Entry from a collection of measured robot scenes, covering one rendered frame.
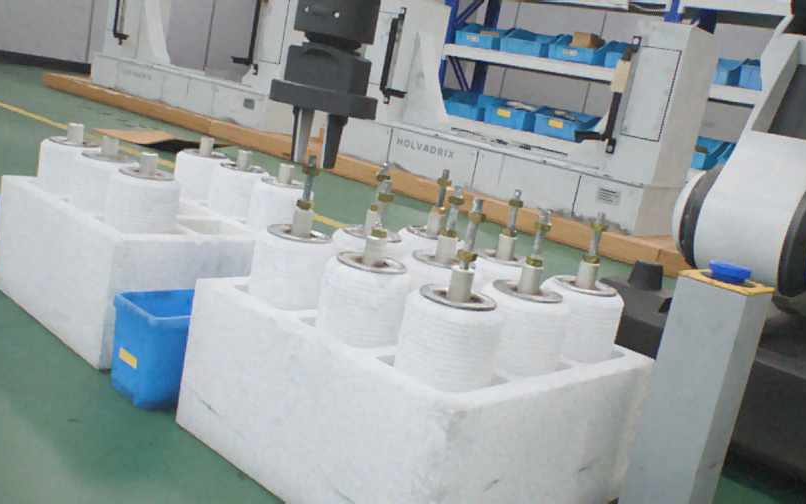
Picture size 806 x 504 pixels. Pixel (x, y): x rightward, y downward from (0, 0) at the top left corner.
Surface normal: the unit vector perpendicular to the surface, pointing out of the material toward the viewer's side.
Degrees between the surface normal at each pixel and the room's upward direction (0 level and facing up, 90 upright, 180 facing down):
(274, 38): 90
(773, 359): 46
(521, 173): 90
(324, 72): 90
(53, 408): 0
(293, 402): 90
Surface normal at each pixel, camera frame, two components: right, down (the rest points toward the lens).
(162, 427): 0.19, -0.96
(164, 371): 0.69, 0.31
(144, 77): -0.65, 0.04
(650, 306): -0.32, -0.65
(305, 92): -0.35, 0.13
